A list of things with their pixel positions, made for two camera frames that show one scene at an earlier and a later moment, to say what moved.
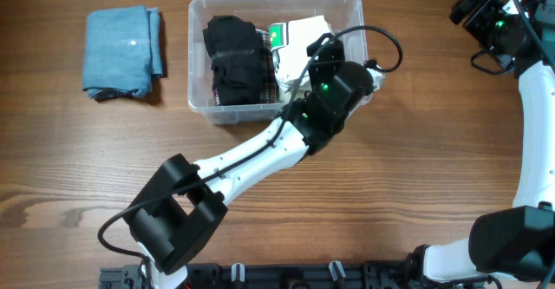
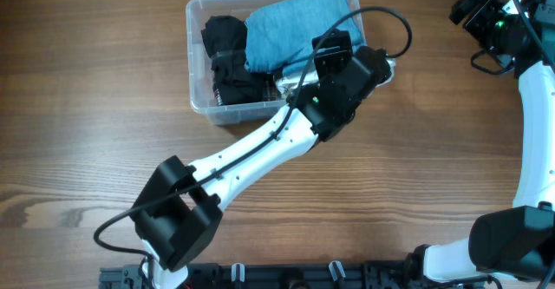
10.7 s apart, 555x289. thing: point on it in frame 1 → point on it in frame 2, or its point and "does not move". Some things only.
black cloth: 235,48 does not move
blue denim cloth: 122,51 → 296,29
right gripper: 490,7 does not move
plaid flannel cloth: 268,86 does not move
